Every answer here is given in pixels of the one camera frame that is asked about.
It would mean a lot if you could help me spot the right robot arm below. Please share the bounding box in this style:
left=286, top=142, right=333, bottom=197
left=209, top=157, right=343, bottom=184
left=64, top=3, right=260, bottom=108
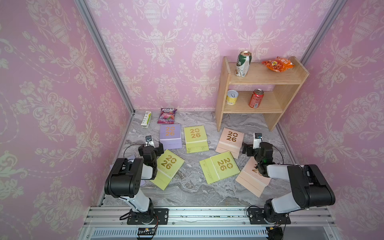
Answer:
left=242, top=142, right=336, bottom=224

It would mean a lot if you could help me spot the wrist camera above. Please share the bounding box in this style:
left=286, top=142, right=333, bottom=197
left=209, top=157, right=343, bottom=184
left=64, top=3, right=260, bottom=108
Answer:
left=145, top=135, right=155, bottom=147
left=253, top=133, right=263, bottom=149

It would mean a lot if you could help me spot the purple calendar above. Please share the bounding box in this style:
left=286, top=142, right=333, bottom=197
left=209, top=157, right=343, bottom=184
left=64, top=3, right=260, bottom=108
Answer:
left=106, top=156, right=144, bottom=191
left=160, top=124, right=183, bottom=150

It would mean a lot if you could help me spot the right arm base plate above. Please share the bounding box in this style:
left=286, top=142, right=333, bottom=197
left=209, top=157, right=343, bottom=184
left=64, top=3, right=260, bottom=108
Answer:
left=246, top=206, right=291, bottom=226

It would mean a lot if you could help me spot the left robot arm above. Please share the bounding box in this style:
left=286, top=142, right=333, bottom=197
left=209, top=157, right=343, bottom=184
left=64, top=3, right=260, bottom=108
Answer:
left=104, top=143, right=164, bottom=225

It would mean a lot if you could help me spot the green calendar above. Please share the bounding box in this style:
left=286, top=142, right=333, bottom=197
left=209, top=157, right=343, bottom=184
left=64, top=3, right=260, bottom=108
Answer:
left=184, top=125, right=209, bottom=154
left=200, top=151, right=240, bottom=184
left=151, top=150, right=185, bottom=191

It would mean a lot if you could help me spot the red soda can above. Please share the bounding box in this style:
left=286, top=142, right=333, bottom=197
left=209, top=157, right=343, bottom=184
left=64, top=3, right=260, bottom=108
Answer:
left=249, top=89, right=264, bottom=109

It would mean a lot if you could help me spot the green white gum box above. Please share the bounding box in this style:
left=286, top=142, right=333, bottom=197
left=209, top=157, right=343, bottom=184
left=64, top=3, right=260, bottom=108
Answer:
left=141, top=111, right=152, bottom=128

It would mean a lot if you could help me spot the purple calendar at back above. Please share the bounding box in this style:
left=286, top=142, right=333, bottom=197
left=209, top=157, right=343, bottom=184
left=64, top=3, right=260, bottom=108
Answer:
left=160, top=124, right=183, bottom=150

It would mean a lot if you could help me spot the small circuit board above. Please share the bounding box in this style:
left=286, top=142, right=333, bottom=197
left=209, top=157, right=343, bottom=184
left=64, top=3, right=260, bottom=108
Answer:
left=138, top=228, right=157, bottom=236

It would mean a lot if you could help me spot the purple candy bag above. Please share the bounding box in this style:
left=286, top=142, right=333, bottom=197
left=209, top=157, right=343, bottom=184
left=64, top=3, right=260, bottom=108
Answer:
left=157, top=108, right=177, bottom=124

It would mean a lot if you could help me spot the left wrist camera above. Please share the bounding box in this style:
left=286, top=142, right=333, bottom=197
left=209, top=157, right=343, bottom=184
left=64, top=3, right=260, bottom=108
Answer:
left=145, top=135, right=155, bottom=147

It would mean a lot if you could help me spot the yellow tin can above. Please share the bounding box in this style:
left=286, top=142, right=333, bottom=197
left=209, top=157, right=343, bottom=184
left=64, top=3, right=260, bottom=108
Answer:
left=226, top=90, right=239, bottom=105

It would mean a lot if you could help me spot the pink calendar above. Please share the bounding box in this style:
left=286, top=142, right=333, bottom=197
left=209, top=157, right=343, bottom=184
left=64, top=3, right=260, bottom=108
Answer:
left=215, top=128, right=245, bottom=159
left=236, top=157, right=271, bottom=198

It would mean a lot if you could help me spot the purple calendar front left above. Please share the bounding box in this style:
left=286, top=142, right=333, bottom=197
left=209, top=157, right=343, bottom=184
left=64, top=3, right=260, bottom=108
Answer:
left=106, top=156, right=144, bottom=191

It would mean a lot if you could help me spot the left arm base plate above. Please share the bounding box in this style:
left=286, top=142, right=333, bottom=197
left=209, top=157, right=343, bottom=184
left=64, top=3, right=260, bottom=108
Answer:
left=127, top=209, right=169, bottom=225

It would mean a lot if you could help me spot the green drink can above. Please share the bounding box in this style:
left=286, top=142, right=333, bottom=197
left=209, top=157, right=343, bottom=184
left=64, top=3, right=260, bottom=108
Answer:
left=235, top=51, right=252, bottom=78

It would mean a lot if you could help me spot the wooden shelf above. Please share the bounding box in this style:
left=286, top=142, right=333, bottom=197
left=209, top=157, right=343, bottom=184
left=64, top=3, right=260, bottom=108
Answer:
left=215, top=56, right=310, bottom=133

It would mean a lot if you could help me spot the orange snack bag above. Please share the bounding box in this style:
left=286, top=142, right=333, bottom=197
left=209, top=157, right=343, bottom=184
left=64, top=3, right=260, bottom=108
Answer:
left=262, top=57, right=295, bottom=73

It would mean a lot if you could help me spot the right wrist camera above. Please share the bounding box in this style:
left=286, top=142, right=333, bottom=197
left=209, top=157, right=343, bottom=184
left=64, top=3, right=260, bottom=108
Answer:
left=253, top=133, right=263, bottom=149

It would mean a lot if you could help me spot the aluminium front rail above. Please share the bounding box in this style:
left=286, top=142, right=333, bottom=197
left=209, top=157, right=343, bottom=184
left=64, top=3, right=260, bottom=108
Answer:
left=79, top=206, right=343, bottom=240

